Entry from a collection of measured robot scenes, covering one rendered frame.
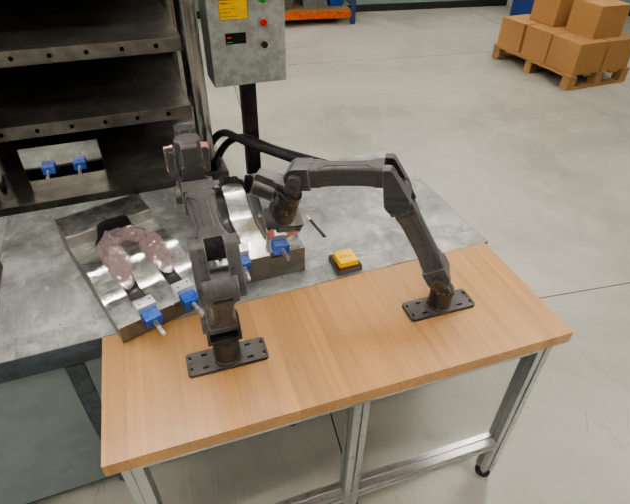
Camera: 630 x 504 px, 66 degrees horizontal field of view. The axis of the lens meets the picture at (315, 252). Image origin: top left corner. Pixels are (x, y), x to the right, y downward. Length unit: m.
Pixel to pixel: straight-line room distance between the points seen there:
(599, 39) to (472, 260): 4.58
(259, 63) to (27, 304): 1.22
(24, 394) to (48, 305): 0.26
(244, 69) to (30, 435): 1.48
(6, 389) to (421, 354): 1.12
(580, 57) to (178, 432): 5.25
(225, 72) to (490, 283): 1.27
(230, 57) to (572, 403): 2.00
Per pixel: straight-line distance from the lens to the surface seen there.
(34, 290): 1.62
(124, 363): 1.32
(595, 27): 5.93
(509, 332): 1.41
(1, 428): 1.74
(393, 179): 1.13
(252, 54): 2.07
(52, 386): 1.61
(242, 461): 2.02
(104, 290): 1.42
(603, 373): 2.59
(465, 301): 1.44
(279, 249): 1.35
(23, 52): 1.95
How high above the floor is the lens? 1.77
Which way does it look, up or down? 39 degrees down
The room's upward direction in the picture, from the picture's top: 1 degrees clockwise
